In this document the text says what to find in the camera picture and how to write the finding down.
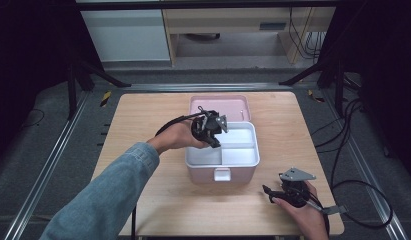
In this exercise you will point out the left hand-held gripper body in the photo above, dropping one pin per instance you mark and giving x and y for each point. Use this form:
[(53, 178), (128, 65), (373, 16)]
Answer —
[(208, 125)]

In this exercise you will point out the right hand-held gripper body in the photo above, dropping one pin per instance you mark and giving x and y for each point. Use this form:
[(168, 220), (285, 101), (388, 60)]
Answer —
[(296, 188)]

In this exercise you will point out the white divided tray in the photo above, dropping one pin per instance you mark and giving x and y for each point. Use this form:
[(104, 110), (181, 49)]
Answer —
[(238, 155)]

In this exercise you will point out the pink storage box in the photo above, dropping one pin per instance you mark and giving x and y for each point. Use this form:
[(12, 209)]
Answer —
[(206, 175)]

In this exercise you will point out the person's right hand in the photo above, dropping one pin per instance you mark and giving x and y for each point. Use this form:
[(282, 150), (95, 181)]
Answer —
[(306, 218)]

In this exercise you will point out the person's left hand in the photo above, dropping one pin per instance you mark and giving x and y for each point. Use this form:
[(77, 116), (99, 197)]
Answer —
[(176, 136)]

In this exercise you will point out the yellow black tape strip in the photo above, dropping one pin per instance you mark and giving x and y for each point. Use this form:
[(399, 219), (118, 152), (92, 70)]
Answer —
[(105, 98), (315, 96)]

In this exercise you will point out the black table leg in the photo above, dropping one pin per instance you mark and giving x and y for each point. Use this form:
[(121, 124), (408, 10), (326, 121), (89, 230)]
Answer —
[(133, 223)]

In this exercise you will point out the black metal stand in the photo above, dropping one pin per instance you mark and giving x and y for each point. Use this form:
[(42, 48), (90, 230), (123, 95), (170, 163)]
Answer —
[(338, 80), (73, 80)]

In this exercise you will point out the white cabinet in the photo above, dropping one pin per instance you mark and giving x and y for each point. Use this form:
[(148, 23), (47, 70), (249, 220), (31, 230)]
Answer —
[(126, 35)]

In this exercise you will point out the aluminium floor rail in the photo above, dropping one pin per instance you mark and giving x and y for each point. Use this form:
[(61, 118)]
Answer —
[(209, 87), (49, 160), (366, 156)]

